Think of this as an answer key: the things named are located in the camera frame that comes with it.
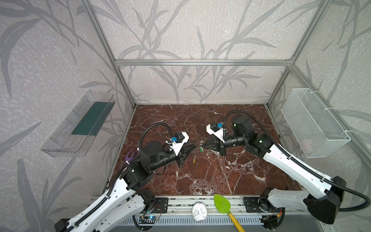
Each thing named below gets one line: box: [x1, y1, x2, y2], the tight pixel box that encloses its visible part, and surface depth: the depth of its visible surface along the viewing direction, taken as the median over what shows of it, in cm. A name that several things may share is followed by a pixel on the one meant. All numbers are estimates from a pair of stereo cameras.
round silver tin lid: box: [191, 202, 208, 222], surface depth 69 cm
